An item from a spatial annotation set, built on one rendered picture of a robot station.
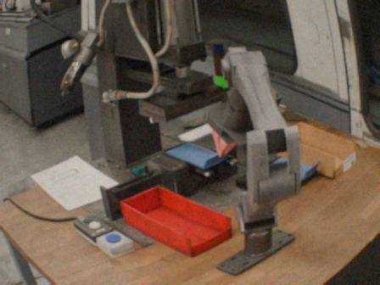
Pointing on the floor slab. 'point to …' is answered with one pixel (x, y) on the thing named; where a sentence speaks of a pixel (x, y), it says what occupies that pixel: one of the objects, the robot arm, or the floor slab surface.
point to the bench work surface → (60, 254)
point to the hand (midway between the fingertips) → (222, 153)
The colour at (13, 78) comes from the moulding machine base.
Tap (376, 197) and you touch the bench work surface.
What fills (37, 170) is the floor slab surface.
